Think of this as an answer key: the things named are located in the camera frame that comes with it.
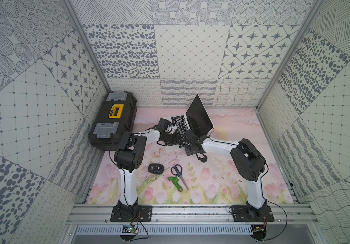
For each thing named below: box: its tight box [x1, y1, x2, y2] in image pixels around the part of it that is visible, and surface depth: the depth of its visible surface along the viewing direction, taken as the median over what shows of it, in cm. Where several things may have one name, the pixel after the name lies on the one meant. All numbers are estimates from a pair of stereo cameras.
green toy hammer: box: [167, 176, 184, 193], surface depth 85 cm
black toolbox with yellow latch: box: [88, 90, 138, 152], surface depth 94 cm
